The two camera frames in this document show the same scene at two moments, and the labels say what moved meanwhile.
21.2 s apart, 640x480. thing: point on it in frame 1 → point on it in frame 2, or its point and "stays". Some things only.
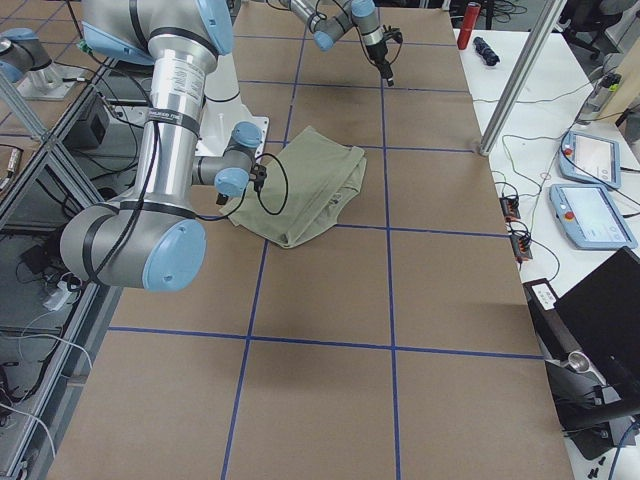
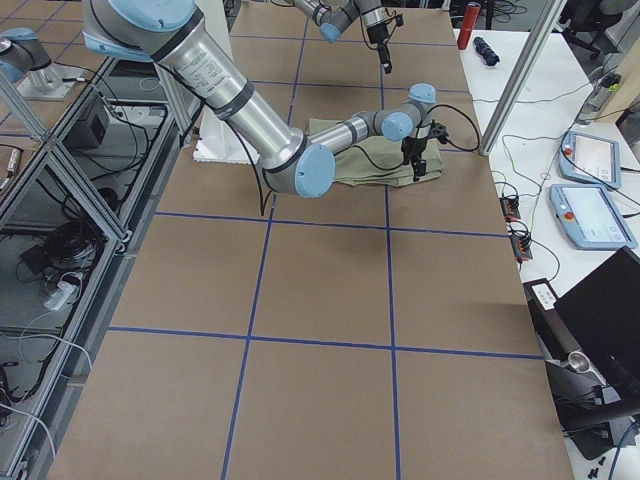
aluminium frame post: (547, 24) stays
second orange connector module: (521, 247) stays
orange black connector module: (510, 208) stays
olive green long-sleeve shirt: (310, 177) → (378, 162)
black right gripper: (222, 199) → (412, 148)
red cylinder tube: (472, 14) stays
